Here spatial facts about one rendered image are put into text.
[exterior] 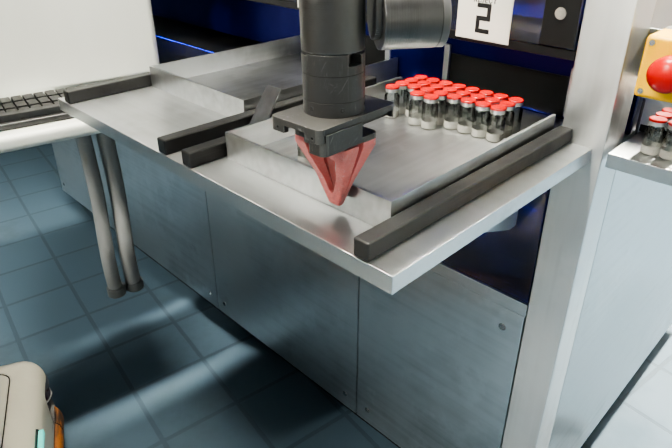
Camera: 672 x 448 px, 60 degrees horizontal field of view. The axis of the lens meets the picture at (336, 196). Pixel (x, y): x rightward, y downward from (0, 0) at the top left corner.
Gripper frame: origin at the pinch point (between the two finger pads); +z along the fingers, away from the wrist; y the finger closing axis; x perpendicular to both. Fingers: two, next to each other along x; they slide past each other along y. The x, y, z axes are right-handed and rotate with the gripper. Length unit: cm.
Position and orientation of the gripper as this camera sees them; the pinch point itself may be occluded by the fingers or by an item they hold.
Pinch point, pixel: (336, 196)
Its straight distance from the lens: 58.3
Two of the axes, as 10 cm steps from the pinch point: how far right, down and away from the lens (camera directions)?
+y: 6.9, -3.4, 6.3
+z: 0.2, 8.9, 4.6
